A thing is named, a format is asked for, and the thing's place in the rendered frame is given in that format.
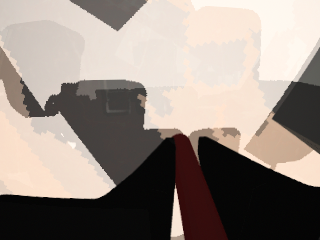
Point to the dark red peg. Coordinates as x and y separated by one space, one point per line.
197 210

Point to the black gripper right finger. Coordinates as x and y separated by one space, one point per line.
254 202

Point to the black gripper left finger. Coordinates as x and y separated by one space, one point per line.
139 208

